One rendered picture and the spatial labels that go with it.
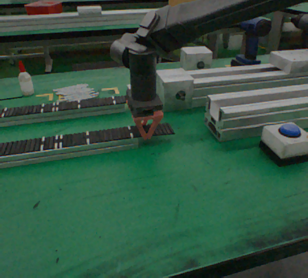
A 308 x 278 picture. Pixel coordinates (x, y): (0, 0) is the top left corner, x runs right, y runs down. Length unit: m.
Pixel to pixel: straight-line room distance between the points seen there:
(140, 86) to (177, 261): 0.34
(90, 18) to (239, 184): 1.74
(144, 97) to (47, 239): 0.32
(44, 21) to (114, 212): 1.73
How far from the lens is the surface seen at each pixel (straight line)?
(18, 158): 0.65
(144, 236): 0.47
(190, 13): 0.53
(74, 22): 2.09
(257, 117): 0.70
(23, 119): 0.82
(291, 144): 0.62
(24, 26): 2.10
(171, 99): 0.79
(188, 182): 0.56
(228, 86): 0.85
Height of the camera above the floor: 1.16
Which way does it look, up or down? 31 degrees down
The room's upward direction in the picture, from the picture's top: straight up
